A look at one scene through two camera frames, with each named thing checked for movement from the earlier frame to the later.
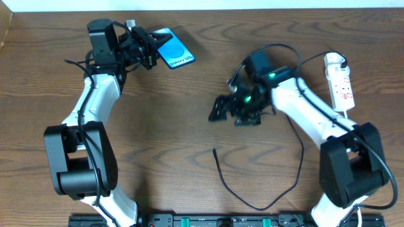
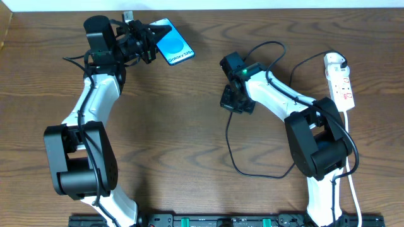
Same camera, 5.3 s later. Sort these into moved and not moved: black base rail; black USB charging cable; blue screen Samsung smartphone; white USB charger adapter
Moved: black USB charging cable; blue screen Samsung smartphone
Not moved: black base rail; white USB charger adapter
